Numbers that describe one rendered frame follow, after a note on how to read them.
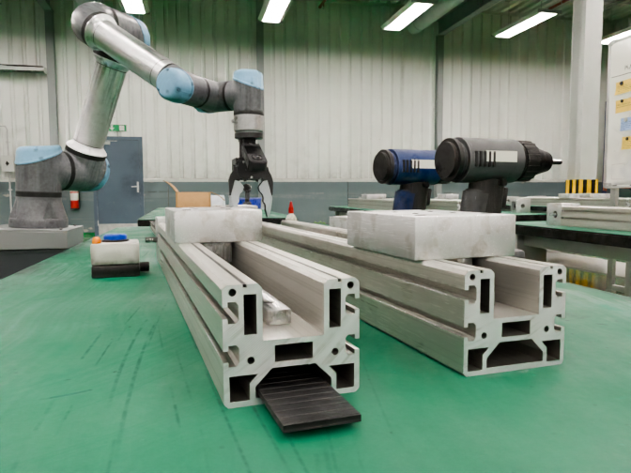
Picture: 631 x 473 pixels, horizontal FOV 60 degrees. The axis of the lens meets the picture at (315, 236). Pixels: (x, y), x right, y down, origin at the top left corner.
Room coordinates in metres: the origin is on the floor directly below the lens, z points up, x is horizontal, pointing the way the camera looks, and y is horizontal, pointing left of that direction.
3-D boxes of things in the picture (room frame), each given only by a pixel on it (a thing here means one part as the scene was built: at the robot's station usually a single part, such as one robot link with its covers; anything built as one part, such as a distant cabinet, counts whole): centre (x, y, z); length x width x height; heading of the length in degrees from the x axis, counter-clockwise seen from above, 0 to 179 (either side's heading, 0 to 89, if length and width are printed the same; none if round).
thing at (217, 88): (1.41, 0.26, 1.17); 0.11 x 0.11 x 0.08; 63
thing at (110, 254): (0.98, 0.35, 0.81); 0.10 x 0.08 x 0.06; 109
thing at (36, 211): (1.53, 0.78, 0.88); 0.15 x 0.15 x 0.10
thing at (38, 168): (1.54, 0.77, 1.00); 0.13 x 0.12 x 0.14; 153
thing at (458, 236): (0.58, -0.11, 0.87); 0.16 x 0.11 x 0.07; 19
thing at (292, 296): (0.75, 0.15, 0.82); 0.80 x 0.10 x 0.09; 19
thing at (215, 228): (0.75, 0.15, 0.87); 0.16 x 0.11 x 0.07; 19
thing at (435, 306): (0.81, -0.03, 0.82); 0.80 x 0.10 x 0.09; 19
